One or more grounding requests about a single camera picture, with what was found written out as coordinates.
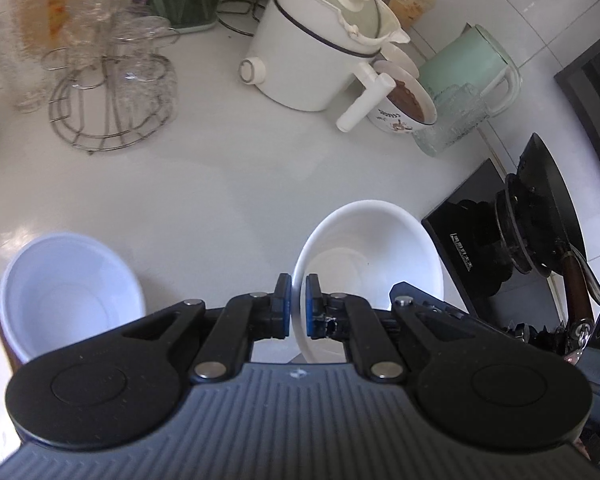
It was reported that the bluish white plastic bowl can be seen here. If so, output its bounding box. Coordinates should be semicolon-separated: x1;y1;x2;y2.
0;232;147;365

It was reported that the black wok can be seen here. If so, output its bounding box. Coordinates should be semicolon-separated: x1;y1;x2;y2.
492;132;600;332

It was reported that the pale green kettle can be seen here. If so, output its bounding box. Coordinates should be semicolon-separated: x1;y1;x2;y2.
418;23;523;119

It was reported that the tall textured glass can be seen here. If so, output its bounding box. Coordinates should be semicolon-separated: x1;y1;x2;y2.
0;0;52;112

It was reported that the wire glass rack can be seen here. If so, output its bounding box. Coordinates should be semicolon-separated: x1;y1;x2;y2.
42;24;182;153

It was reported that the white electric pot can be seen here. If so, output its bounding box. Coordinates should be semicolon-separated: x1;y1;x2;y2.
238;0;411;134

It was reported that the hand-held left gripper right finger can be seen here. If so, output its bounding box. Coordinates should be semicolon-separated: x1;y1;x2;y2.
305;273;482;382

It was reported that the plain white cup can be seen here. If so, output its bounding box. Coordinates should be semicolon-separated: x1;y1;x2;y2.
379;42;420;79

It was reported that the floral white mug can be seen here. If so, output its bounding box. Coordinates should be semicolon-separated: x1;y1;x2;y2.
367;59;439;135

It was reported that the black cooktop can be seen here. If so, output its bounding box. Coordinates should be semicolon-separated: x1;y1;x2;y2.
421;157;572;322

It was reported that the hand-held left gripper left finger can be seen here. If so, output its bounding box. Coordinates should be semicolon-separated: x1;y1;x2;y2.
121;273;292;382

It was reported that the small white bowl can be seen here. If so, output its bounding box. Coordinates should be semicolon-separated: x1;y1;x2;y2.
292;199;446;365

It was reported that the clear glass mug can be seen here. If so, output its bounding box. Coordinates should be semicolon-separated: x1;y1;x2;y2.
413;84;489;158

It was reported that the brown paper packet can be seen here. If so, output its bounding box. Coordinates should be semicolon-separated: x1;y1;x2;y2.
388;0;434;26

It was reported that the wire utensil stand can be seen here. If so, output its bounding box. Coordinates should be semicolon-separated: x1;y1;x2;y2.
215;0;272;37

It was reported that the clear drinking glass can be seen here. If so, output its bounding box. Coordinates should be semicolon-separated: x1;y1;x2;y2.
112;54;179;112
64;0;127;57

